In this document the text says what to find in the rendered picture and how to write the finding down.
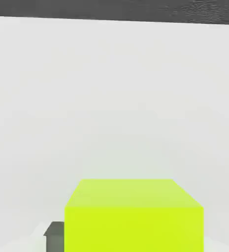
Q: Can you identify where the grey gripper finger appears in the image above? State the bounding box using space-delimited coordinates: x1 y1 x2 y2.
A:
0 221 65 252

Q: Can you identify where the small yellow-green cube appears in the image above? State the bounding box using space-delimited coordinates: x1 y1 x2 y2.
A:
64 178 205 252

